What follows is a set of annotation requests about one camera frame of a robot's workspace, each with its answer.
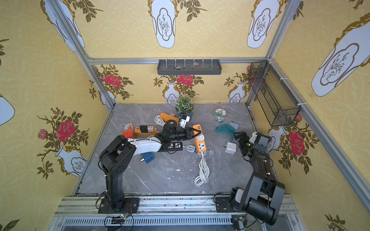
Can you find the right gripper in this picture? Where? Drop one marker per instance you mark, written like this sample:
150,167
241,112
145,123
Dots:
242,138

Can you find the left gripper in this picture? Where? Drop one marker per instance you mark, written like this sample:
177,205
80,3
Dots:
186,134

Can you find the white tiger cube adapter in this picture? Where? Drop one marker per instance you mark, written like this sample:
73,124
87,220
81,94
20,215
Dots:
230,148

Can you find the black power strip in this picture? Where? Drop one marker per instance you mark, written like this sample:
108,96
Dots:
172,147

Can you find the blue cube adapter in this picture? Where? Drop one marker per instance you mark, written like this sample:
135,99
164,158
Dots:
147,157

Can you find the pink power strip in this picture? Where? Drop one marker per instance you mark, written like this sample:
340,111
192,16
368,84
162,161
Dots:
128,127

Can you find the red cube adapter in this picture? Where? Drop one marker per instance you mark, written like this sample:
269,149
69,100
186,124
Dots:
129,133

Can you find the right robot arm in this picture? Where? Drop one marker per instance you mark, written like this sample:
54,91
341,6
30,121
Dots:
263,195

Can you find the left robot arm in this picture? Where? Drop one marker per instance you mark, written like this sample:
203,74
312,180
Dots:
116,157

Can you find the green work glove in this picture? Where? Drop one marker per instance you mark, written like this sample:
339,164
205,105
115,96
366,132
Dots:
230,129

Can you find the potted green plant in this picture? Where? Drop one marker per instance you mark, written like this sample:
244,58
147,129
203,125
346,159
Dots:
185,106

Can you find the round printed tin jar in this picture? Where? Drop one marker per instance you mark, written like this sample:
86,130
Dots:
219,115

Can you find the black charger block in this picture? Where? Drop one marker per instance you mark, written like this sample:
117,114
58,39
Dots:
143,129

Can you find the orange power strip with adapters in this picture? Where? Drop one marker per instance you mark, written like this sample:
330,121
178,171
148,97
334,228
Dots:
137,132

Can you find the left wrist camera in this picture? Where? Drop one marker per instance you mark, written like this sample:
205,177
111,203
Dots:
184,121

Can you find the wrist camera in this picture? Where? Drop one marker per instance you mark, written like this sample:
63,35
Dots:
260,139
184,121

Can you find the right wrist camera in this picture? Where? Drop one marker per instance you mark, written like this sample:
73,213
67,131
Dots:
260,139

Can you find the white bundled cable black strip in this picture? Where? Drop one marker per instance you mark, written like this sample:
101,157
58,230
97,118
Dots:
191,148

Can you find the black wire mesh basket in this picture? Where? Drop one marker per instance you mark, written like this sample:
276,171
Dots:
277,101

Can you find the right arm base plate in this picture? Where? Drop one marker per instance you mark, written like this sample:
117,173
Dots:
225,203

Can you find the grey wall shelf tray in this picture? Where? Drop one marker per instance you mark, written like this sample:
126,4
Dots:
189,66

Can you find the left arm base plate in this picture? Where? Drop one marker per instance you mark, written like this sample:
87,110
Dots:
128,205

